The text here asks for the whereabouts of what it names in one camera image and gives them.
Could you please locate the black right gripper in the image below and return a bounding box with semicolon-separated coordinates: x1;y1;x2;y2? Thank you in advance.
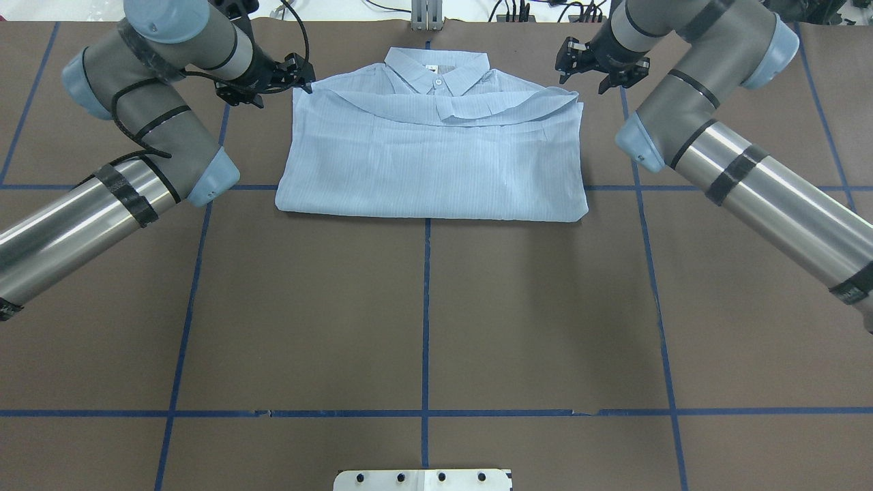
580;42;651;94

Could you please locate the aluminium frame post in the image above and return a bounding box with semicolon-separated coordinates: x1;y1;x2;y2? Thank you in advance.
411;0;445;31

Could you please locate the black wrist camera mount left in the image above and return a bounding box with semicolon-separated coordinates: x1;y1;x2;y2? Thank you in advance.
277;53;317;86

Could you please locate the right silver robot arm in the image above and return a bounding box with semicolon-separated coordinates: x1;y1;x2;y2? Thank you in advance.
561;1;872;331

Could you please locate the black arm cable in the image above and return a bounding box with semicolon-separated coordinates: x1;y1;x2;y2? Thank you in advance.
109;0;311;159

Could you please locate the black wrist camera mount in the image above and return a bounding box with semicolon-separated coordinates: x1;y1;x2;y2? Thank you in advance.
554;37;596;85
277;53;317;86

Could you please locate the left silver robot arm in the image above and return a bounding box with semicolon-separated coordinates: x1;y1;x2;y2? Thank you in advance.
2;1;316;321

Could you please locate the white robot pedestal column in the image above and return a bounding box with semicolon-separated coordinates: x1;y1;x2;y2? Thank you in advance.
333;468;514;490

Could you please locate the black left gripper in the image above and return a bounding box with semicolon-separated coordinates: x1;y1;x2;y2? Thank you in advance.
215;59;314;108

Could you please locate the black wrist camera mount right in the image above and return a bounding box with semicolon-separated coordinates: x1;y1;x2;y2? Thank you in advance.
554;37;596;85

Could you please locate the light blue button-up shirt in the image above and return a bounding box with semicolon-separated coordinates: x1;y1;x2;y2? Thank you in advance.
275;47;589;222

